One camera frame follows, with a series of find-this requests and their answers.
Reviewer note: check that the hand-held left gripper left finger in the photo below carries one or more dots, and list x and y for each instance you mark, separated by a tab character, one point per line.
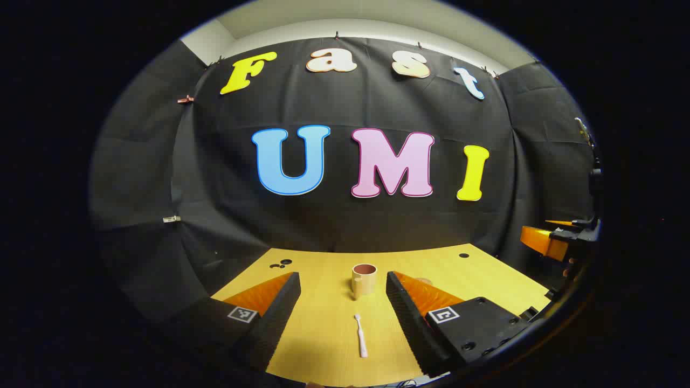
275	323

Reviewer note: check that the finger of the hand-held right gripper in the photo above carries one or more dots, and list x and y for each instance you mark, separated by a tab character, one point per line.
544	243
560	222

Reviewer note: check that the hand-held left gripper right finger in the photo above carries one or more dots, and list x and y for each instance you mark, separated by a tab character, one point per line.
415	328

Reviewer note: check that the white toothbrush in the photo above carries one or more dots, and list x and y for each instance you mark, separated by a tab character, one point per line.
362	339

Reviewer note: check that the wooden desktop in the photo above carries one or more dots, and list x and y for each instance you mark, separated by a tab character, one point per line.
323	280

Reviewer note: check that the black backdrop cloth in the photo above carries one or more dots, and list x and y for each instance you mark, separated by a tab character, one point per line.
345	226

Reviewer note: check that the copper clip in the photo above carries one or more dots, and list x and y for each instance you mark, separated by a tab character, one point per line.
186	99

